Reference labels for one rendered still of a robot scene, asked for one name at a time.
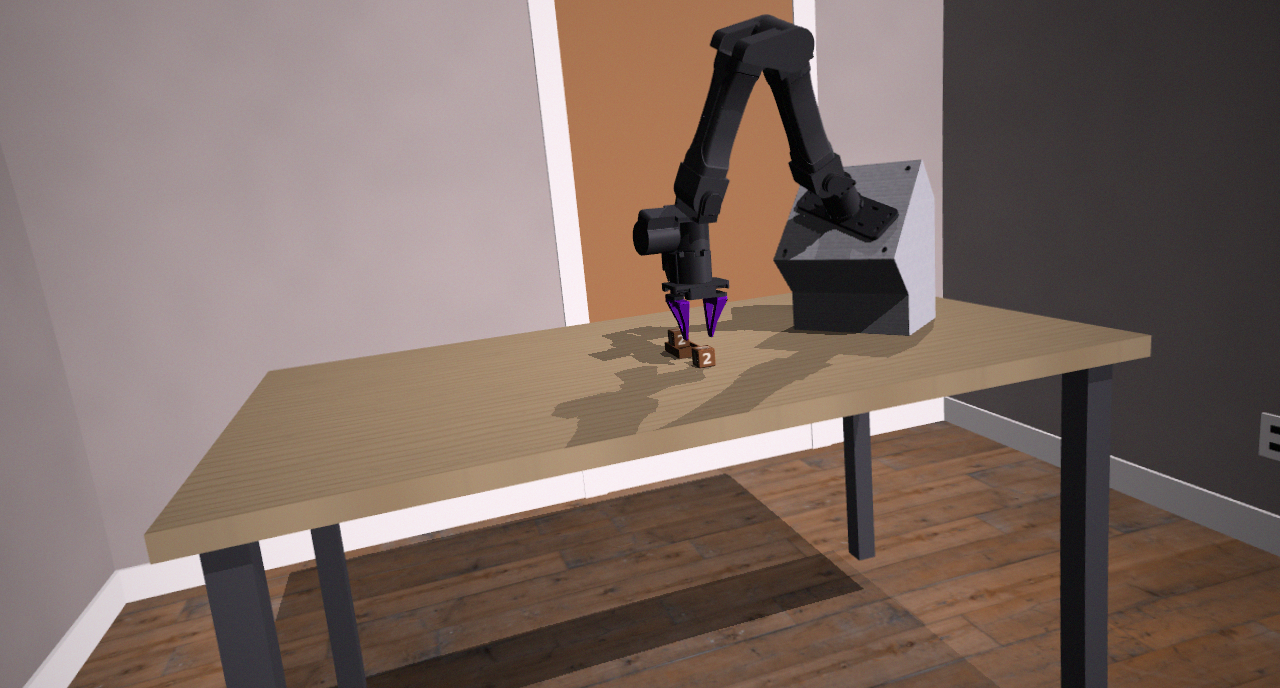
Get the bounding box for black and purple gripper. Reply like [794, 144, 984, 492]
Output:
[662, 249, 730, 341]

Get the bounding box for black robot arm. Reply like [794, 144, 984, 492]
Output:
[634, 14, 899, 284]

